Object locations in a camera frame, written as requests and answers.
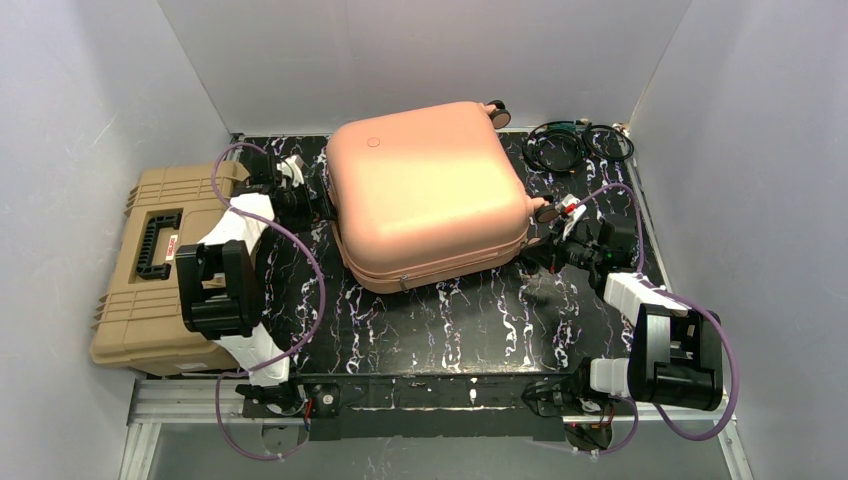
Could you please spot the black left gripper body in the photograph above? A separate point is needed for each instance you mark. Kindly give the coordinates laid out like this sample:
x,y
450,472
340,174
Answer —
x,y
313,204

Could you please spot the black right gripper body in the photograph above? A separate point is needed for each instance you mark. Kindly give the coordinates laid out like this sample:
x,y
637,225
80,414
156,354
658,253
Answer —
x,y
553,244

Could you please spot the pink suitcase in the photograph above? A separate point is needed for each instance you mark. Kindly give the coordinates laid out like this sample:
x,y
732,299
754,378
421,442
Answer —
x,y
426,195

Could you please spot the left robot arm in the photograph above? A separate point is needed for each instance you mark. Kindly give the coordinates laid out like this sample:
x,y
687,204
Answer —
x,y
220,294

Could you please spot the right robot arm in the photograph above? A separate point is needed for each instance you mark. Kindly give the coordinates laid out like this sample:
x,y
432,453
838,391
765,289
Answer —
x,y
675,354

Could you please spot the tan plastic tool case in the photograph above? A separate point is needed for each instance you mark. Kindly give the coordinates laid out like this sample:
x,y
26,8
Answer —
x,y
138,322

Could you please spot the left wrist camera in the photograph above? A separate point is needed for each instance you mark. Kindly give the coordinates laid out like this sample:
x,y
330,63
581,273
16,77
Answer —
x,y
292,171

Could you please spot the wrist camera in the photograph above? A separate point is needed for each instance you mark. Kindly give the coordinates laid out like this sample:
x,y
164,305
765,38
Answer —
x,y
292,171
571,209

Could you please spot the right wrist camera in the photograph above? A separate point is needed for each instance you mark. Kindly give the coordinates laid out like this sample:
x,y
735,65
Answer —
x,y
571,209

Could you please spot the aluminium frame rail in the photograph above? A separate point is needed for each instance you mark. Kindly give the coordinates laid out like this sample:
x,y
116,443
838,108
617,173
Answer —
x,y
371,406

